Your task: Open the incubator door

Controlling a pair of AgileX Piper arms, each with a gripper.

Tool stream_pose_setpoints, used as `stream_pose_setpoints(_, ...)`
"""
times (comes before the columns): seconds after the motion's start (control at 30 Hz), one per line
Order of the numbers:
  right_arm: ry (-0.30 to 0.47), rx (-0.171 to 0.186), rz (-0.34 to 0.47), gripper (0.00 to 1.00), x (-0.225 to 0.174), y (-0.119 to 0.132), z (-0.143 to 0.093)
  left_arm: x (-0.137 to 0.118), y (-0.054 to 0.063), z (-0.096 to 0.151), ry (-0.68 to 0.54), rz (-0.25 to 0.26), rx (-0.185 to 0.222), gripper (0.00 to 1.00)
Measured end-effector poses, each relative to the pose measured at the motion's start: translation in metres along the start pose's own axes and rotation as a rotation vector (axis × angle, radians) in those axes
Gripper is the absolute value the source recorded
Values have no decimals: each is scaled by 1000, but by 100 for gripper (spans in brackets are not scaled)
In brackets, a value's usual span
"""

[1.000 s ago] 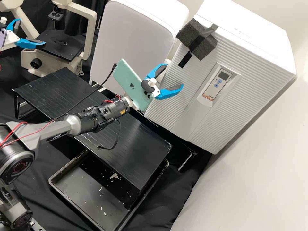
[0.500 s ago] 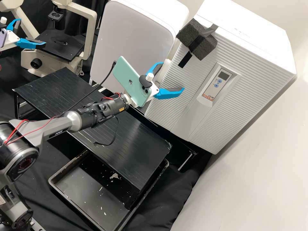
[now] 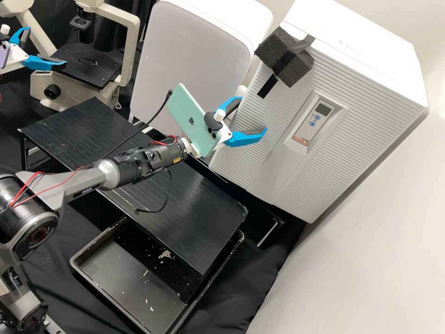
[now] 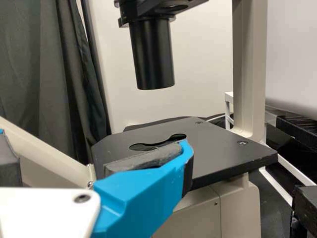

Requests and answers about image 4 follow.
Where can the white metal frame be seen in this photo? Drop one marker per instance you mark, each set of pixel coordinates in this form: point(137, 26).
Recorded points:
point(229, 99)

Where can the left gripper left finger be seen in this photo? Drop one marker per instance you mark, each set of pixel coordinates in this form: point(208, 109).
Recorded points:
point(8, 168)

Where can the white box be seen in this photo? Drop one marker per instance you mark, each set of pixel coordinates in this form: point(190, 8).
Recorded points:
point(297, 106)

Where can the cream microscope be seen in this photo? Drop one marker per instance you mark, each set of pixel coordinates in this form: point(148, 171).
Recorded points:
point(223, 148)

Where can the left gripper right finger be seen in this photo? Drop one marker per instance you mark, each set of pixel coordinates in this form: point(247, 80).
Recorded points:
point(138, 193)

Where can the black platform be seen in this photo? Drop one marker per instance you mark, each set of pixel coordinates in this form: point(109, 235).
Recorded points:
point(297, 129)
point(307, 208)

